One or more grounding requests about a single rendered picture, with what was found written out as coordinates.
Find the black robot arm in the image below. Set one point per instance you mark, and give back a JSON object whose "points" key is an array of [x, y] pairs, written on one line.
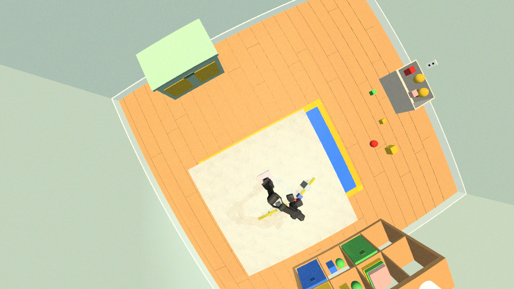
{"points": [[273, 197]]}

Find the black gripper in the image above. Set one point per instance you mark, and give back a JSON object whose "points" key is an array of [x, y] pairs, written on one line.
{"points": [[290, 199]]}

